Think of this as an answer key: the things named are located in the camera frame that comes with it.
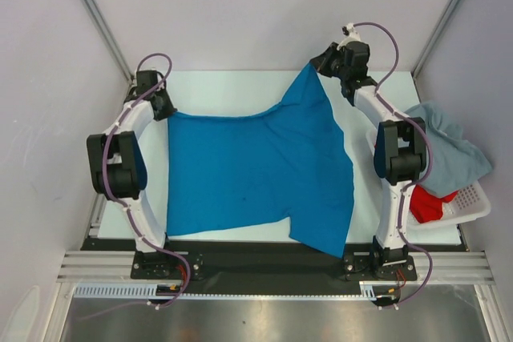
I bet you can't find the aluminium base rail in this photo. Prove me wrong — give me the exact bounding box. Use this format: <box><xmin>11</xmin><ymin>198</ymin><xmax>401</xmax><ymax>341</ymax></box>
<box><xmin>57</xmin><ymin>251</ymin><xmax>495</xmax><ymax>284</ymax></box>

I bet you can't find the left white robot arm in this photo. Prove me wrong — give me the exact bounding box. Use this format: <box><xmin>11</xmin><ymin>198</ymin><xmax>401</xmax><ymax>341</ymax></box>
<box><xmin>86</xmin><ymin>70</ymin><xmax>179</xmax><ymax>280</ymax></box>

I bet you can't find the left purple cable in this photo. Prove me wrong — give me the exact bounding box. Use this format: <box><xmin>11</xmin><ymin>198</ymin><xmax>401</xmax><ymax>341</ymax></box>
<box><xmin>75</xmin><ymin>52</ymin><xmax>192</xmax><ymax>321</ymax></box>

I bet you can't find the red t shirt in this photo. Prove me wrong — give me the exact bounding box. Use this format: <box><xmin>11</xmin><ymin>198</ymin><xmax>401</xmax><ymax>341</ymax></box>
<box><xmin>372</xmin><ymin>141</ymin><xmax>458</xmax><ymax>223</ymax></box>

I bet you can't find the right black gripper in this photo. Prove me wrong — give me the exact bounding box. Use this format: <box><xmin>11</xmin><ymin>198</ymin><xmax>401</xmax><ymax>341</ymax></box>
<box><xmin>311</xmin><ymin>42</ymin><xmax>350</xmax><ymax>80</ymax></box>

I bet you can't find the left aluminium frame post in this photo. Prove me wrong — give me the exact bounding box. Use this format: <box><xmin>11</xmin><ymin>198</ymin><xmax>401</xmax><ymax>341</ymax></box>
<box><xmin>80</xmin><ymin>0</ymin><xmax>134</xmax><ymax>82</ymax></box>

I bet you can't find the white plastic basket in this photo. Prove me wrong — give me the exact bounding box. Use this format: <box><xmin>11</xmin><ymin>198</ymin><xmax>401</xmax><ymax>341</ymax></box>
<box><xmin>366</xmin><ymin>126</ymin><xmax>491</xmax><ymax>239</ymax></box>

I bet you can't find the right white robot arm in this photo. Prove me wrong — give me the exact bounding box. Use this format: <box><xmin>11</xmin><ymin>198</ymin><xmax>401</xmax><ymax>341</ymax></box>
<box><xmin>310</xmin><ymin>38</ymin><xmax>429</xmax><ymax>279</ymax></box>

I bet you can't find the grey t shirt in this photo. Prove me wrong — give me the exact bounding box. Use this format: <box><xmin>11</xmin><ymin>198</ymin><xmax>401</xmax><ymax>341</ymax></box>
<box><xmin>406</xmin><ymin>102</ymin><xmax>493</xmax><ymax>198</ymax></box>

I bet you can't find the right aluminium frame post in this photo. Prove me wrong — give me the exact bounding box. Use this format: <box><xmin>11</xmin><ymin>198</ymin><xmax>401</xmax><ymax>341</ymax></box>
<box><xmin>410</xmin><ymin>0</ymin><xmax>464</xmax><ymax>82</ymax></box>

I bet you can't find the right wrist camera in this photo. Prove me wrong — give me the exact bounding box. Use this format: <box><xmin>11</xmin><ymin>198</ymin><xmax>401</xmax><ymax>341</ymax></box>
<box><xmin>339</xmin><ymin>23</ymin><xmax>361</xmax><ymax>46</ymax></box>

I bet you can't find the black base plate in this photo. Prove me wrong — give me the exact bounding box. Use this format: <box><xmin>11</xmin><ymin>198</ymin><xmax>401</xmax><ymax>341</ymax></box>
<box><xmin>79</xmin><ymin>237</ymin><xmax>470</xmax><ymax>297</ymax></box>

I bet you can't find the blue t shirt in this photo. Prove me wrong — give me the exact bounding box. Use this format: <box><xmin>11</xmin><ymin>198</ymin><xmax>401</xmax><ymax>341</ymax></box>
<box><xmin>167</xmin><ymin>65</ymin><xmax>354</xmax><ymax>257</ymax></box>

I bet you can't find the white slotted cable duct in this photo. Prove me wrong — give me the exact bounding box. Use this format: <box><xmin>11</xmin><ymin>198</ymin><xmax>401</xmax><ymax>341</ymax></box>
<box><xmin>74</xmin><ymin>280</ymin><xmax>398</xmax><ymax>301</ymax></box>

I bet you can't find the aluminium frame post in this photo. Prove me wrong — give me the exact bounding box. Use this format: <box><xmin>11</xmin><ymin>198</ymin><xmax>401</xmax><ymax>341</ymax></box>
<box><xmin>410</xmin><ymin>0</ymin><xmax>464</xmax><ymax>82</ymax></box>
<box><xmin>80</xmin><ymin>0</ymin><xmax>134</xmax><ymax>82</ymax></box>

